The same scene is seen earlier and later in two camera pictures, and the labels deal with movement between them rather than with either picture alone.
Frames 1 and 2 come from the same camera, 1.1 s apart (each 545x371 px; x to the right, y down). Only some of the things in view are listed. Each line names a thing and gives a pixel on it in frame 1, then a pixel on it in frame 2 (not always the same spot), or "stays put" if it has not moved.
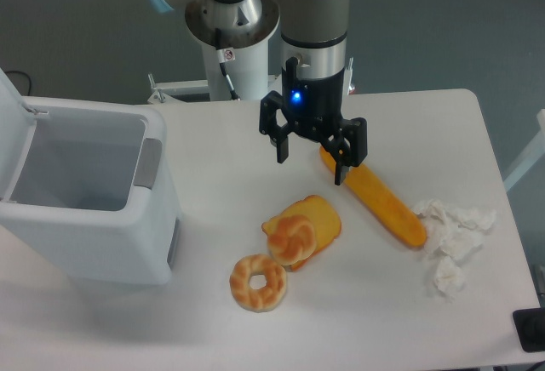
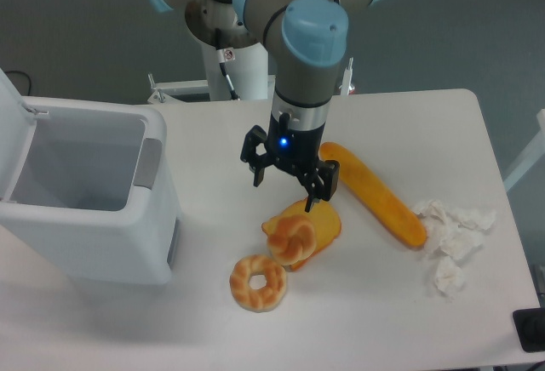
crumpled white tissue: [453, 235] stays put
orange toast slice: [324, 219] stays put
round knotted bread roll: [291, 239] stays put
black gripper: [312, 108] → [295, 151]
